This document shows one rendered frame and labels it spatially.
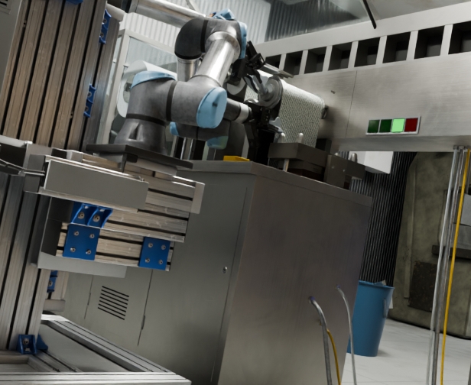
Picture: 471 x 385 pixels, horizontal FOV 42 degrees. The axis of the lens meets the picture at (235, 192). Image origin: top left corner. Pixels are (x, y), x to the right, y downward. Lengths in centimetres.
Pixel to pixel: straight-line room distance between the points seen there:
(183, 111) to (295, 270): 83
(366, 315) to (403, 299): 367
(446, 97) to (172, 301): 127
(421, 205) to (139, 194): 676
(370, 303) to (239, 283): 243
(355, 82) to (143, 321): 134
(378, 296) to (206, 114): 297
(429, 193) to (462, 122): 574
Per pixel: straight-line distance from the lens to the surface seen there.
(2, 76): 168
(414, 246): 808
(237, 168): 213
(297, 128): 258
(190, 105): 169
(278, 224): 218
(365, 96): 266
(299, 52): 306
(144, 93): 172
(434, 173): 809
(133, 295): 261
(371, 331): 449
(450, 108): 240
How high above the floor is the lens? 63
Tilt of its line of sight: 4 degrees up
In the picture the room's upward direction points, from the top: 11 degrees clockwise
